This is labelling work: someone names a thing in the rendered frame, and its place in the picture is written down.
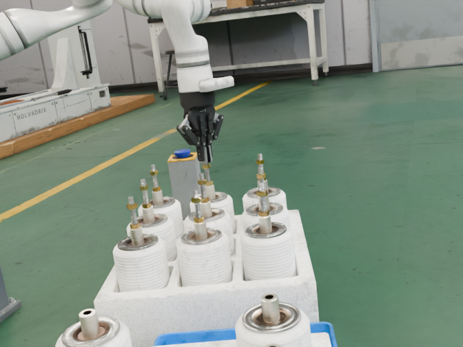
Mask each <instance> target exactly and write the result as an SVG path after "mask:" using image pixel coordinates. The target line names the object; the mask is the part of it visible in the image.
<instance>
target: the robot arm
mask: <svg viewBox="0 0 463 347"><path fill-rule="evenodd" d="M115 1H116V2H117V3H119V4H120V5H121V6H123V7H124V8H125V9H126V10H129V11H130V12H132V13H134V14H138V15H141V16H145V17H151V18H156V19H162V18H163V21H164V24H165V27H166V29H167V32H168V34H169V37H170V39H171V41H172V44H173V46H174V51H175V56H176V66H177V81H178V90H179V96H180V101H181V107H183V109H184V114H183V119H184V121H183V122H182V124H181V125H177V126H176V129H177V131H178V132H179V133H180V135H181V136H182V137H183V138H184V139H185V141H186V142H187V143H188V145H193V146H196V150H197V156H198V161H199V163H200V164H207V163H209V162H211V161H212V158H213V154H212V141H213V140H216V139H217V138H218V134H219V131H220V128H221V125H222V123H223V119H224V116H223V115H219V114H217V113H216V110H215V108H214V106H213V104H214V103H215V102H216V98H215V92H214V90H219V89H223V88H226V87H231V86H234V78H233V77H232V76H226V77H222V78H213V75H212V70H211V67H210V62H209V51H208V46H207V40H206V39H205V38H204V37H203V36H198V35H196V34H195V33H194V31H193V28H192V25H191V24H193V23H200V22H201V21H204V20H205V19H206V18H207V17H208V15H209V13H210V10H211V3H210V1H209V0H115ZM71 2H72V4H73V6H70V7H69V8H66V9H63V10H58V11H54V12H45V11H38V10H29V9H22V8H12V9H8V10H5V11H3V12H1V13H0V61H2V60H4V59H6V58H8V57H11V56H12V55H15V54H17V53H19V52H21V51H23V50H25V49H27V48H28V47H30V46H32V45H34V44H35V43H38V42H39V41H42V40H44V39H46V38H48V37H49V36H52V35H53V34H56V33H57V32H60V31H62V30H64V29H67V28H70V27H72V26H74V25H77V24H79V23H82V22H84V21H87V20H89V19H92V18H94V17H97V16H99V15H100V14H103V13H104V12H106V11H107V10H108V9H109V8H110V7H111V6H112V0H71ZM213 131H214V134H212V133H213ZM205 135H206V137H205ZM198 137H199V138H200V140H199V139H198Z"/></svg>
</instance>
